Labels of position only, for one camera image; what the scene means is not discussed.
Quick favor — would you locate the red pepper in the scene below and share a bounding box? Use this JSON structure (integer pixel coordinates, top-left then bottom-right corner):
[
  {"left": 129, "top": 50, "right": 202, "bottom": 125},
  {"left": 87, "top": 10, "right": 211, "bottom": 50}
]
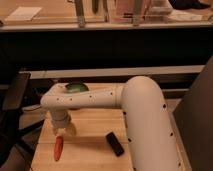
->
[{"left": 54, "top": 136, "right": 63, "bottom": 161}]

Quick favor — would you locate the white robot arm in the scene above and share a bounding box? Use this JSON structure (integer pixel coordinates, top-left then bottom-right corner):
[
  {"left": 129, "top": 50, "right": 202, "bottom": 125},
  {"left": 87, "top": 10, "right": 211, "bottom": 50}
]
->
[{"left": 40, "top": 76, "right": 181, "bottom": 171}]

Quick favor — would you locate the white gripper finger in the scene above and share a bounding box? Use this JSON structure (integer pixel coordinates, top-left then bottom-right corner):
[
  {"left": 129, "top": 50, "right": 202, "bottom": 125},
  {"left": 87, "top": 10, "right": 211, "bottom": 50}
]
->
[
  {"left": 66, "top": 123, "right": 77, "bottom": 136},
  {"left": 52, "top": 128, "right": 62, "bottom": 136}
]

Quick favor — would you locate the white paper sheet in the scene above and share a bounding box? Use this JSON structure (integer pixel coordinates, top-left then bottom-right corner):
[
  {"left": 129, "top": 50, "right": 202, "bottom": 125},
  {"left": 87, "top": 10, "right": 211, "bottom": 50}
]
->
[{"left": 5, "top": 6, "right": 41, "bottom": 21}]

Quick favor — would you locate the dark panel at right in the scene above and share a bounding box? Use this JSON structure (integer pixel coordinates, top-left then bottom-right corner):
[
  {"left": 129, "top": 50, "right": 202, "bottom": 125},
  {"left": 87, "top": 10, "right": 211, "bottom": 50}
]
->
[{"left": 174, "top": 56, "right": 213, "bottom": 171}]

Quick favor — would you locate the black rectangular block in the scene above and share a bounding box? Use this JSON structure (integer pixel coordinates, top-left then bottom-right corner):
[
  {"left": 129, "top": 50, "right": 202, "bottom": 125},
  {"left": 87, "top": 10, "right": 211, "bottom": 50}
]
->
[{"left": 106, "top": 132, "right": 124, "bottom": 156}]

